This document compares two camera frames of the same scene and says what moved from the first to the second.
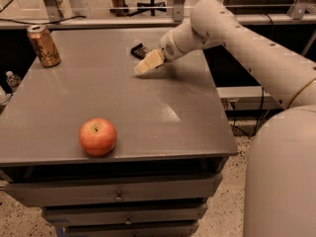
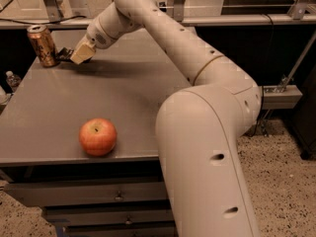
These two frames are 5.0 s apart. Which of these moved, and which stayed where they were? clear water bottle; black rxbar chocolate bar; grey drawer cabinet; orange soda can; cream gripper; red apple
Moved: cream gripper; black rxbar chocolate bar
Stayed: orange soda can; red apple; clear water bottle; grey drawer cabinet
